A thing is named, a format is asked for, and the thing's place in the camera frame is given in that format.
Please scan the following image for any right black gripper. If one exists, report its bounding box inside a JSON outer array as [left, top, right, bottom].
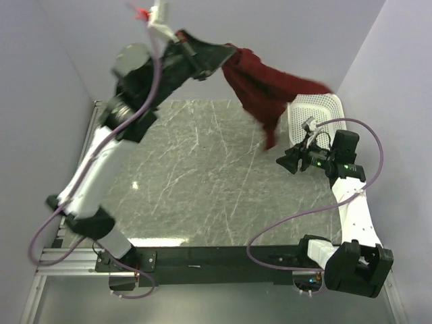
[[275, 134, 336, 174]]

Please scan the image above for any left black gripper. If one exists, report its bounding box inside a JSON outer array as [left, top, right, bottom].
[[144, 28, 235, 109]]

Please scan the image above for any dark red t-shirt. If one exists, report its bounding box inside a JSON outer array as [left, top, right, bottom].
[[221, 43, 333, 151]]

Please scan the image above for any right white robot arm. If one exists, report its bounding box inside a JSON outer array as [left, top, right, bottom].
[[276, 130, 394, 298]]

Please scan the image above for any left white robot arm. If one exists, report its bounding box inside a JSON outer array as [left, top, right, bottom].
[[47, 30, 236, 271]]

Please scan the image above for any white perforated plastic basket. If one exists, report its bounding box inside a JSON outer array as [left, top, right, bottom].
[[286, 94, 347, 152]]

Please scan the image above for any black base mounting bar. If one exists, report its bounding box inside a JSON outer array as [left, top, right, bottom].
[[94, 245, 335, 292]]

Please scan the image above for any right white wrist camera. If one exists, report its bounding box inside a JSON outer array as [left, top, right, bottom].
[[302, 117, 321, 147]]

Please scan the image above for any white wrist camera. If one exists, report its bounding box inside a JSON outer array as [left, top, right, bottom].
[[127, 1, 179, 43], [302, 117, 321, 147]]

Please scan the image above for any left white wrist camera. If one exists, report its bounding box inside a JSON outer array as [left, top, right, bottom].
[[127, 1, 179, 43]]

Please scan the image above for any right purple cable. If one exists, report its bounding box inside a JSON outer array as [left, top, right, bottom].
[[246, 117, 385, 296]]

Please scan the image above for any purple cable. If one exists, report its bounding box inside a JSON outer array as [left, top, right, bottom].
[[246, 117, 385, 296], [27, 30, 163, 301]]

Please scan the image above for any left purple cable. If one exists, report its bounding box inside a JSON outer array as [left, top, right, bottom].
[[27, 30, 163, 301]]

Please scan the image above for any aluminium frame rail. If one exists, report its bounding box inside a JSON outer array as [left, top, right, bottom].
[[28, 99, 149, 267]]

